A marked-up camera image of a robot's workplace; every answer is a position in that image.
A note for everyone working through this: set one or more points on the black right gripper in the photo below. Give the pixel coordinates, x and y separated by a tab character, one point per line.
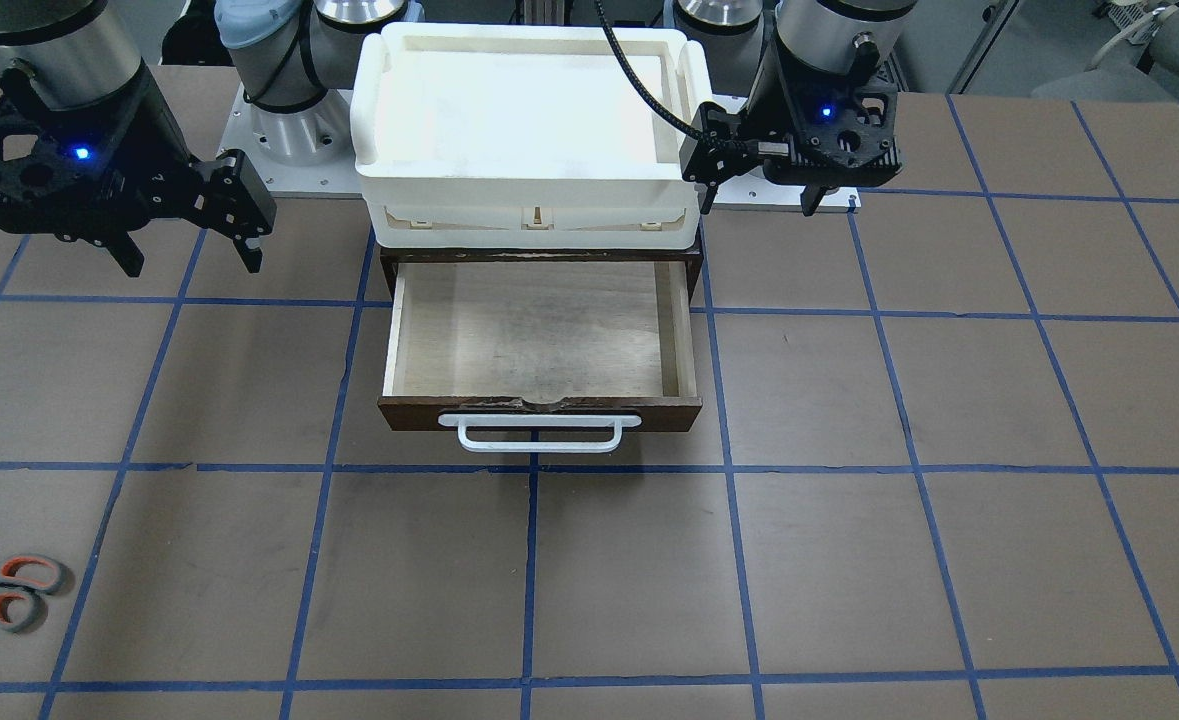
154	130

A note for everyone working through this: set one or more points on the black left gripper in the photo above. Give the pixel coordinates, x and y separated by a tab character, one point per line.
775	118

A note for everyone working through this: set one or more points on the orange grey handled scissors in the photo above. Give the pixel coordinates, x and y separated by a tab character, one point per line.
23	578

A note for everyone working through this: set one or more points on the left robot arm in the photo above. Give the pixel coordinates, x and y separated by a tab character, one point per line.
843	38

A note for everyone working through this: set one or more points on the open wooden drawer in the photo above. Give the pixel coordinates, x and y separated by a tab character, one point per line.
541	338

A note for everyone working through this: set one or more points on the white plastic storage box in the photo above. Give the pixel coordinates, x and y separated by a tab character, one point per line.
513	137

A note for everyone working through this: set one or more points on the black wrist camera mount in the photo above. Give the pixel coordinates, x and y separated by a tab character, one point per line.
715	153
234	199

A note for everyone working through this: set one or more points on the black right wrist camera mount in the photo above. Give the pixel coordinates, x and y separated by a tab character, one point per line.
234	199

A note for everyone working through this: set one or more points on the white drawer handle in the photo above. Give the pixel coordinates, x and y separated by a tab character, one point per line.
467	424

